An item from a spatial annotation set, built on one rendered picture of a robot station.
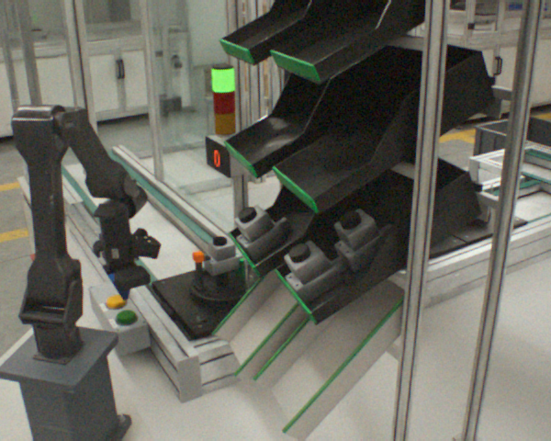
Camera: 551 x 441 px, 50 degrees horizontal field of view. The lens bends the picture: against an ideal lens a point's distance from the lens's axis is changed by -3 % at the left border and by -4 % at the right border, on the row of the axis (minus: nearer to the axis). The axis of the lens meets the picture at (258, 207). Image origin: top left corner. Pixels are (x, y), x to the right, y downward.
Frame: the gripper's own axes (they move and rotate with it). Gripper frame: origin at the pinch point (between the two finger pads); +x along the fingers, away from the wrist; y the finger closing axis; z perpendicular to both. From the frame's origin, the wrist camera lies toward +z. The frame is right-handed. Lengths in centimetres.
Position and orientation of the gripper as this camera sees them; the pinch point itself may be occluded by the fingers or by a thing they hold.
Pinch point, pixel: (123, 284)
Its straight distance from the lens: 123.9
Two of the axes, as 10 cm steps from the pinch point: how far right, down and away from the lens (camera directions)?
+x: 0.3, 9.1, 4.1
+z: 8.7, -2.2, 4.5
